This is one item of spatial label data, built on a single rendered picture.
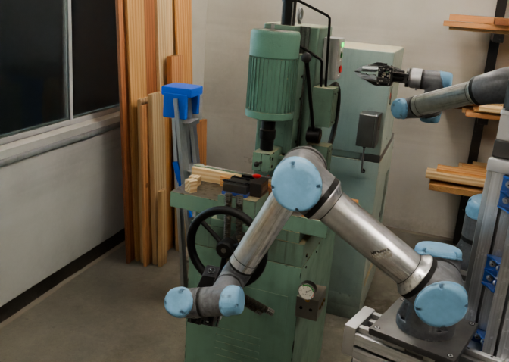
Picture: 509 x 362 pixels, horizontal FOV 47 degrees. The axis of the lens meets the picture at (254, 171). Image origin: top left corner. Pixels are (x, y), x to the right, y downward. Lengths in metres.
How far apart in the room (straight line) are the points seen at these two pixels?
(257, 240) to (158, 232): 2.04
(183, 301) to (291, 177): 0.44
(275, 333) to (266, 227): 0.79
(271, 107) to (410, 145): 2.43
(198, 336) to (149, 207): 1.33
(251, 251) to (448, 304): 0.51
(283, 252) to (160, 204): 1.51
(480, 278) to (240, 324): 0.94
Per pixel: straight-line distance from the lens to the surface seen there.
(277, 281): 2.14
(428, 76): 2.27
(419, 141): 4.36
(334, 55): 2.33
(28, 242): 3.16
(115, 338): 2.98
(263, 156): 2.13
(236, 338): 2.31
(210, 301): 1.51
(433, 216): 4.51
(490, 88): 1.95
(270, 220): 1.51
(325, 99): 2.25
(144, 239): 3.56
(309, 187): 1.30
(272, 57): 2.02
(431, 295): 1.38
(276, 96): 2.05
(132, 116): 3.44
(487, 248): 1.72
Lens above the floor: 1.62
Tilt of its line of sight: 17 degrees down
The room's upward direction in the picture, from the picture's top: 4 degrees clockwise
